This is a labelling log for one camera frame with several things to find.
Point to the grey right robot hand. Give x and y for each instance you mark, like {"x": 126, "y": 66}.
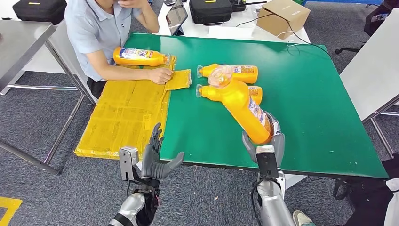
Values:
{"x": 280, "y": 140}

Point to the black bag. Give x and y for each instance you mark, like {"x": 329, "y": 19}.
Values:
{"x": 367, "y": 190}

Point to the white table leg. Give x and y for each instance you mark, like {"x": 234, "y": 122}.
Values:
{"x": 291, "y": 181}

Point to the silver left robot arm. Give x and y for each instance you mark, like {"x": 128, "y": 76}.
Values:
{"x": 131, "y": 206}

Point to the blue steel rack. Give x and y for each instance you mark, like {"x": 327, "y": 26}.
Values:
{"x": 343, "y": 1}

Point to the yellow taped cardboard sheet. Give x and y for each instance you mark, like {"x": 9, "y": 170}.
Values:
{"x": 124, "y": 118}

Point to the person's left hand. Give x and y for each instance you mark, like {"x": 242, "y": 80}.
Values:
{"x": 134, "y": 3}

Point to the black carrying case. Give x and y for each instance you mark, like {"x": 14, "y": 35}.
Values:
{"x": 40, "y": 12}
{"x": 210, "y": 11}

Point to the dark tablet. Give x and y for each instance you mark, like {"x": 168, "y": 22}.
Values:
{"x": 176, "y": 15}

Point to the orange detergent bottle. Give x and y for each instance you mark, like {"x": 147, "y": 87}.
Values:
{"x": 243, "y": 109}
{"x": 212, "y": 93}
{"x": 140, "y": 59}
{"x": 246, "y": 75}

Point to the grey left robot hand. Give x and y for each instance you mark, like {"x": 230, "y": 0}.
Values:
{"x": 154, "y": 165}

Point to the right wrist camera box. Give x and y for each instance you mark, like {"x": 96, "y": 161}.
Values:
{"x": 267, "y": 162}

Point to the white desk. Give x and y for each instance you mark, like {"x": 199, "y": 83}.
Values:
{"x": 199, "y": 30}

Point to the person's right hand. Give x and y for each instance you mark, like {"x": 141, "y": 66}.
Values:
{"x": 160, "y": 75}

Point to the black radio device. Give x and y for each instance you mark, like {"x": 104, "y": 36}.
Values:
{"x": 237, "y": 5}

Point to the dark smartphone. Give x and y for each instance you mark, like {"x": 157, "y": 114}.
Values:
{"x": 170, "y": 2}

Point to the grey steel table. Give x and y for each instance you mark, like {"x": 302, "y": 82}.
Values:
{"x": 18, "y": 46}

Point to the white side table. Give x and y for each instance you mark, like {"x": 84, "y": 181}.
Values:
{"x": 59, "y": 46}
{"x": 374, "y": 68}

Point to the black office chair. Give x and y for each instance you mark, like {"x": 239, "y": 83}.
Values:
{"x": 374, "y": 21}

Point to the brown cardboard box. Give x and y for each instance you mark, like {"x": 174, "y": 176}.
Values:
{"x": 282, "y": 18}

